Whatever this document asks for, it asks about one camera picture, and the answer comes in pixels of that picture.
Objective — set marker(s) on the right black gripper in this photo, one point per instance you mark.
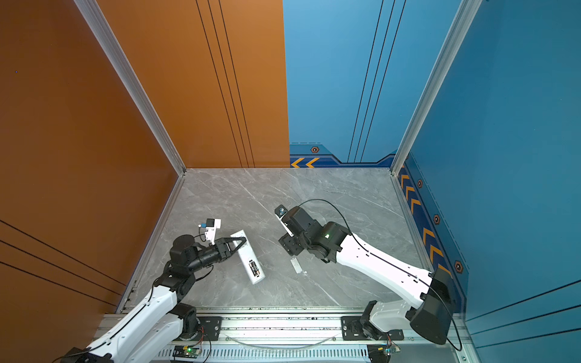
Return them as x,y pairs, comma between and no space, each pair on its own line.
287,243

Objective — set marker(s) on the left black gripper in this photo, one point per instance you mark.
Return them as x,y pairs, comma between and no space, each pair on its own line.
223,249

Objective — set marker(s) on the white battery cover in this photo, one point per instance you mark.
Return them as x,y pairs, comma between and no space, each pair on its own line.
296,265

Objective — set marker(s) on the white remote control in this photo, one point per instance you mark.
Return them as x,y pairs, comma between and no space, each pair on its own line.
247,254

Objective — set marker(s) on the black battery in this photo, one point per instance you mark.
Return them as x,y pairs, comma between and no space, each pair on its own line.
254,268

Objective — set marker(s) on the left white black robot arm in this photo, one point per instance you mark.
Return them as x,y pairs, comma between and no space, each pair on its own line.
161,316

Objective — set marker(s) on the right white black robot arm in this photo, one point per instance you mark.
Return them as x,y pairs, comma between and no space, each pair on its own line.
427,301

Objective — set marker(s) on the left circuit board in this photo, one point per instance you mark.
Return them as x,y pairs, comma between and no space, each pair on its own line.
193,352

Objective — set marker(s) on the circuit board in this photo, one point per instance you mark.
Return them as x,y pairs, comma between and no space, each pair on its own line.
193,352
382,353

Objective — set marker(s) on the right circuit board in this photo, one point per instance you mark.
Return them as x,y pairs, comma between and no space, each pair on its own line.
382,353

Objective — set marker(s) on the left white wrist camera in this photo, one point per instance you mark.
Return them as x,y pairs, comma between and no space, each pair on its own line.
207,231

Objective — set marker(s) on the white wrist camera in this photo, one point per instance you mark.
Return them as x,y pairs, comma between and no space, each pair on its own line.
207,231
280,212

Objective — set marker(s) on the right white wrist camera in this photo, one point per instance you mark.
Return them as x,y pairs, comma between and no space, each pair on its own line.
280,212

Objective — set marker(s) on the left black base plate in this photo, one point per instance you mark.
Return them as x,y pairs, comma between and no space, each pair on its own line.
211,327

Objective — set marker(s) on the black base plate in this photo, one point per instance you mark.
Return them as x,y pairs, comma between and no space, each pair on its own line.
211,327
352,329

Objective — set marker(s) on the aluminium front rail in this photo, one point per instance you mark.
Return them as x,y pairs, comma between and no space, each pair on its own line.
314,335

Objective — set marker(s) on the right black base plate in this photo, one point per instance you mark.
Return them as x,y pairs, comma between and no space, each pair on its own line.
352,329

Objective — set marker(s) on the left aluminium corner post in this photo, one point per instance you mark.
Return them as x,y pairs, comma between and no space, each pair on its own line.
97,22

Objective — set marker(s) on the aluminium corner post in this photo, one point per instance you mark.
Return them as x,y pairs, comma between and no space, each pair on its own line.
458,30
97,22

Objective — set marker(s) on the right aluminium corner post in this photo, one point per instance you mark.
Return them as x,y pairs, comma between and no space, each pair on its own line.
458,30

